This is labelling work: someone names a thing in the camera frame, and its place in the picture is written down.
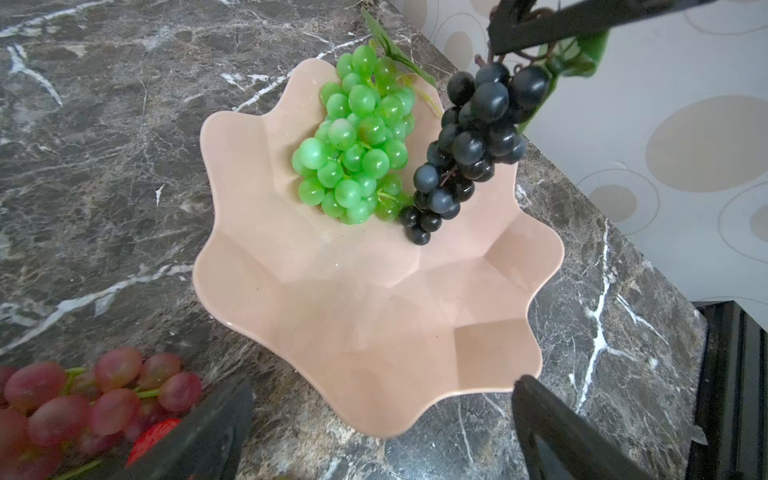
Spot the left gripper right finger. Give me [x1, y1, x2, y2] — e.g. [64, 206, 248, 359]
[511, 375, 651, 480]

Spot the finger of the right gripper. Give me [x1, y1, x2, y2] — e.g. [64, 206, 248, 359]
[488, 0, 710, 55]

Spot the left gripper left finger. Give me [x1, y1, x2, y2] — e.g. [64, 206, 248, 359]
[113, 376, 254, 480]

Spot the black fake grape bunch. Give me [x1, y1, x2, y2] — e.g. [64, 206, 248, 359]
[398, 29, 610, 247]

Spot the pink scalloped fruit bowl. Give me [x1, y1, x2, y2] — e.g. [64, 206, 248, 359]
[193, 58, 564, 438]

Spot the green fake grape bunch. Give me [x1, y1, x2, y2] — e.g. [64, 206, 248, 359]
[291, 12, 440, 225]

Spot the fake strawberry by grapes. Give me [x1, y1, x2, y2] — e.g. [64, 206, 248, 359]
[125, 418, 181, 468]

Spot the red fake grape bunch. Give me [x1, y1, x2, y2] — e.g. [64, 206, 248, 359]
[1, 346, 203, 479]

